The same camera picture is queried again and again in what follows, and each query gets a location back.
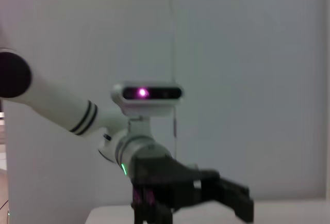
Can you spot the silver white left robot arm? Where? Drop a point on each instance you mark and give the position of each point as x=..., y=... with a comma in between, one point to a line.
x=64, y=110

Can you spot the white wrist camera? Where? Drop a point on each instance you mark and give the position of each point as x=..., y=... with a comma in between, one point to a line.
x=147, y=105

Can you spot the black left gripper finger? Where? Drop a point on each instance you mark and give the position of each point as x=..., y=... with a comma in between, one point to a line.
x=162, y=213
x=143, y=208
x=239, y=208
x=227, y=185

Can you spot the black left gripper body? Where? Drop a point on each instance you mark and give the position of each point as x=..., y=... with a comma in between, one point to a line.
x=165, y=169

